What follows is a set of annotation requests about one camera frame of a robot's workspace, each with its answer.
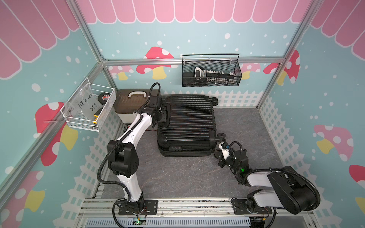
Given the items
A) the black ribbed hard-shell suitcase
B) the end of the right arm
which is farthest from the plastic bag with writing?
the end of the right arm

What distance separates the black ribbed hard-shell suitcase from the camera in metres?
0.81

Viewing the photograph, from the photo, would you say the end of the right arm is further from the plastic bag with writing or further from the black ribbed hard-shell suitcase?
the plastic bag with writing
